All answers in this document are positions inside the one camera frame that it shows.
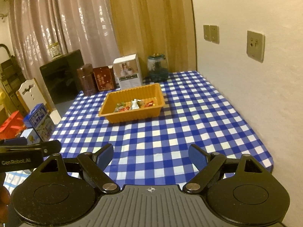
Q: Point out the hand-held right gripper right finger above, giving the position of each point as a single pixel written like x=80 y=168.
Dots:
x=197 y=157

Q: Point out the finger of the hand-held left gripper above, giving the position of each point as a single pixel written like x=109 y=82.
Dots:
x=15 y=141
x=51 y=146

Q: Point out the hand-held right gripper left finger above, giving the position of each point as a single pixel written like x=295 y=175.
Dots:
x=106 y=157

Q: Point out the yellow plastic tray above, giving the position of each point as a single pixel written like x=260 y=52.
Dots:
x=132 y=117

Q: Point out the clear packet with brown snack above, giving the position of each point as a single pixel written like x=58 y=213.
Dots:
x=117 y=109

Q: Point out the red and brown snack packet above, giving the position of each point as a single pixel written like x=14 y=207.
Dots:
x=125 y=108

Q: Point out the green and brown snack packet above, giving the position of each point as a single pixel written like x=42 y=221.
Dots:
x=121 y=104

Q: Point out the white snack packet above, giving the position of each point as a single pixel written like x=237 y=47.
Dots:
x=135 y=105

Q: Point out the large red snack packet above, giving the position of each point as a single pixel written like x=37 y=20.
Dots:
x=149 y=104

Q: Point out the person's left hand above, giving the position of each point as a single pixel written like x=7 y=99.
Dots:
x=4 y=196

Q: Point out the light blue patterned cloth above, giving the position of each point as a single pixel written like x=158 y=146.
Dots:
x=16 y=177

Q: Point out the light blue box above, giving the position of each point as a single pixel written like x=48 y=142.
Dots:
x=30 y=136

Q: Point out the red bag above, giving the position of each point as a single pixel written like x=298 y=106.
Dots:
x=11 y=125

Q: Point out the blue milk carton box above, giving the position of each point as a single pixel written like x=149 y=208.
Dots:
x=39 y=123

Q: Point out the blue checkered tablecloth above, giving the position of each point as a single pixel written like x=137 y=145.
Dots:
x=189 y=123

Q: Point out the white wooden chair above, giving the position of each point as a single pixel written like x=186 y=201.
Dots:
x=30 y=94

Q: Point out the dark metal rack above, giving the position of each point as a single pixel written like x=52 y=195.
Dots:
x=10 y=75

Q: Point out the black monitor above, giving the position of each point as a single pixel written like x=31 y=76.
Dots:
x=61 y=80

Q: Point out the brown metal canister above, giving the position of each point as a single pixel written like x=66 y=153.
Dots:
x=87 y=80

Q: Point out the red gift box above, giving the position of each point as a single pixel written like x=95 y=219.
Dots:
x=104 y=79

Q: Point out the white product box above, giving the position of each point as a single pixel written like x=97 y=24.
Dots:
x=127 y=73

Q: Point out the small labelled glass jar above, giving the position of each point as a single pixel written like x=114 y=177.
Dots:
x=55 y=51

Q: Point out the glass jar with dark stones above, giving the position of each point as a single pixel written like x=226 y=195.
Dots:
x=158 y=69

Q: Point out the sheer curtain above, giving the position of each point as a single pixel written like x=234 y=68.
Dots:
x=71 y=16

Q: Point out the wooden panel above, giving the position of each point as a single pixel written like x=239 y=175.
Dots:
x=151 y=16

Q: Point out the beige wall socket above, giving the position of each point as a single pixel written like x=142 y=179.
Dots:
x=214 y=33
x=206 y=32
x=255 y=45

